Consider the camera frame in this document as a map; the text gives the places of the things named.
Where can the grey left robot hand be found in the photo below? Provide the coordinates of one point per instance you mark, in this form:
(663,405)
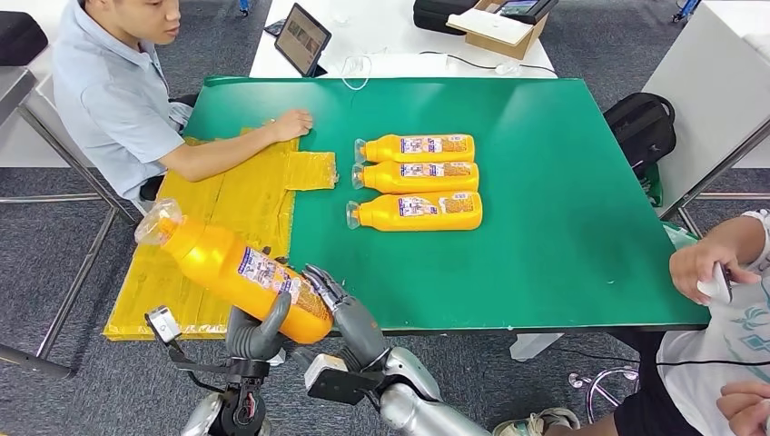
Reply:
(252,343)

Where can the person's right hand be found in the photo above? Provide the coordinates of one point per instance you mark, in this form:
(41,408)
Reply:
(692,271)
(292,126)

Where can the person's left hand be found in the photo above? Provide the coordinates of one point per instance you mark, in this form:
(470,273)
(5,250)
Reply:
(749,409)

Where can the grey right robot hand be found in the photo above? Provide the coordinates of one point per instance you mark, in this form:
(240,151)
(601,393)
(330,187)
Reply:
(361,334)

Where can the white handheld controller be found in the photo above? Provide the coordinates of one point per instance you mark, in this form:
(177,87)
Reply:
(716,292)

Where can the orange detergent bottle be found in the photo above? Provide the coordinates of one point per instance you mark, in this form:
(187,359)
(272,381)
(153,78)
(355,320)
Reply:
(385,149)
(385,213)
(385,178)
(222,271)

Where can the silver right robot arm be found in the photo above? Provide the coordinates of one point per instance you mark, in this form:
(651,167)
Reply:
(409,409)

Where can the person's right forearm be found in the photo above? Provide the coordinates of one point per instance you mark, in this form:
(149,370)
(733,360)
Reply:
(740,234)
(216,153)

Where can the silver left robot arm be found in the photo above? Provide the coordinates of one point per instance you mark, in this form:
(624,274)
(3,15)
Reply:
(240,409)

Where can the person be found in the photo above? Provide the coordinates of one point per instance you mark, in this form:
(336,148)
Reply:
(108,90)
(704,373)

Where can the black tablet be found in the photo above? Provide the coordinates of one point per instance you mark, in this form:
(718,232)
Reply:
(302,39)

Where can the dark green bag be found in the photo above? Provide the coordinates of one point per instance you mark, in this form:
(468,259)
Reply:
(652,186)

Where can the black phone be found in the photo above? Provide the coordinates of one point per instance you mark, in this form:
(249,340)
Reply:
(276,27)

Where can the yellow plastic-wrapped board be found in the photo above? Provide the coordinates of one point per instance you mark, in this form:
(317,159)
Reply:
(150,301)

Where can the blue metal leg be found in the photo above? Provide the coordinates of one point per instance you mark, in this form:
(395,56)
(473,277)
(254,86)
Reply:
(245,6)

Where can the white table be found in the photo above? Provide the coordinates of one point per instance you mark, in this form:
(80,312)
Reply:
(385,30)

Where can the chrome chair base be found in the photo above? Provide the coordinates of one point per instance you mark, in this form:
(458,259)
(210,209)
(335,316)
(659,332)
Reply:
(595,388)

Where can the black backpack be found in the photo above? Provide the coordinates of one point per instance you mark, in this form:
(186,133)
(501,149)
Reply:
(639,128)

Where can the white table leg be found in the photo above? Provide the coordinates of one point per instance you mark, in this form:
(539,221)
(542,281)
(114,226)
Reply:
(532,348)

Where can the black case bag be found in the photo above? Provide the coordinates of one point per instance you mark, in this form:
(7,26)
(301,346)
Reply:
(437,15)

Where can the grey table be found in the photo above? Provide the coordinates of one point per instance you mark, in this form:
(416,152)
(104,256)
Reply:
(710,84)

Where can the cardboard box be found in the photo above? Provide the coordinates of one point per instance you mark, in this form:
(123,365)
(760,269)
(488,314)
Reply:
(497,48)

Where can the white flat box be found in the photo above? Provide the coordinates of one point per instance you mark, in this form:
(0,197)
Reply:
(488,27)

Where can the white adapter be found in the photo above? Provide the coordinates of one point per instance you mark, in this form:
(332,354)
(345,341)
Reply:
(508,68)

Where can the black screen device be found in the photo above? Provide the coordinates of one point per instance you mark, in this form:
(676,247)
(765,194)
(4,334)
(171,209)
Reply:
(533,11)

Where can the white desk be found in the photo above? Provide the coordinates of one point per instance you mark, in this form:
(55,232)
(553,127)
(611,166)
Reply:
(24,144)

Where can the black cushion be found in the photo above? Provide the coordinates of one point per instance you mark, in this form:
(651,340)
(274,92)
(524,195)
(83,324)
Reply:
(21,36)

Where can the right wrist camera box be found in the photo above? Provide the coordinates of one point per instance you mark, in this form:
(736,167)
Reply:
(337,385)

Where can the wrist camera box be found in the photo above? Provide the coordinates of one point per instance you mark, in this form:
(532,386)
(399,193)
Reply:
(337,385)
(163,325)

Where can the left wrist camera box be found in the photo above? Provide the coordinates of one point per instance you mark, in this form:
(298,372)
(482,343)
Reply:
(163,325)

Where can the blue metal frame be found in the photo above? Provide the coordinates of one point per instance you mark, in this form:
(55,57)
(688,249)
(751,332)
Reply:
(687,9)

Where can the steel frame table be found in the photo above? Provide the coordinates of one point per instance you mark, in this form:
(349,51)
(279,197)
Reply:
(15,87)

